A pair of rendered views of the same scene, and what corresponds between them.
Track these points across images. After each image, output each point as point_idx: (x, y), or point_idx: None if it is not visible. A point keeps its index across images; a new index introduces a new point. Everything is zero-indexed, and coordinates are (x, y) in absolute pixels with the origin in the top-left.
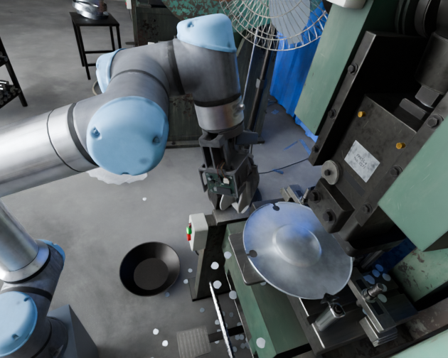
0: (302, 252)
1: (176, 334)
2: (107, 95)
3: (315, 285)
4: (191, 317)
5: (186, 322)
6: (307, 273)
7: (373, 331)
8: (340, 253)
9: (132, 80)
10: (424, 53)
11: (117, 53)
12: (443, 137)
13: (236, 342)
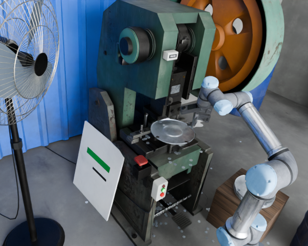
0: (176, 129)
1: (173, 245)
2: (245, 95)
3: (186, 127)
4: (160, 240)
5: (164, 242)
6: (183, 129)
7: (186, 121)
8: (167, 121)
9: (238, 92)
10: None
11: (227, 99)
12: (198, 67)
13: (161, 214)
